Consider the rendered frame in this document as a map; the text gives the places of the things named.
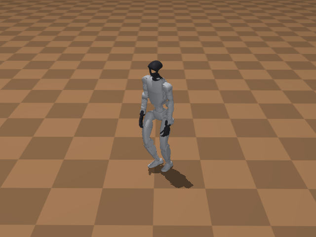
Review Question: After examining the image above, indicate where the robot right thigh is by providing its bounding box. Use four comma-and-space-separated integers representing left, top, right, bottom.
142, 111, 156, 147

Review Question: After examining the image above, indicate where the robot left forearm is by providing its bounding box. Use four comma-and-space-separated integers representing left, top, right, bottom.
166, 103, 174, 125

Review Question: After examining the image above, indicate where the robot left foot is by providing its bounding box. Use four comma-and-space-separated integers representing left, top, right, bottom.
161, 161, 173, 172

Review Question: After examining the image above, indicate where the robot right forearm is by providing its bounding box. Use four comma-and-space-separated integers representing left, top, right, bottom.
140, 98, 148, 114

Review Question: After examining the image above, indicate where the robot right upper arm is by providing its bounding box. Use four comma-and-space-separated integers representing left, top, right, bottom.
142, 75, 150, 99

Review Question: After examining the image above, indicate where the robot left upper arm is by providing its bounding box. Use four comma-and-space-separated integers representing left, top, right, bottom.
162, 82, 174, 107

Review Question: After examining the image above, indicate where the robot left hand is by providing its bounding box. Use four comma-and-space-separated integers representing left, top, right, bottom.
160, 120, 171, 137

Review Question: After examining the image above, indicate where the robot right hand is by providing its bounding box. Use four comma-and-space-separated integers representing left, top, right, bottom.
139, 110, 145, 128

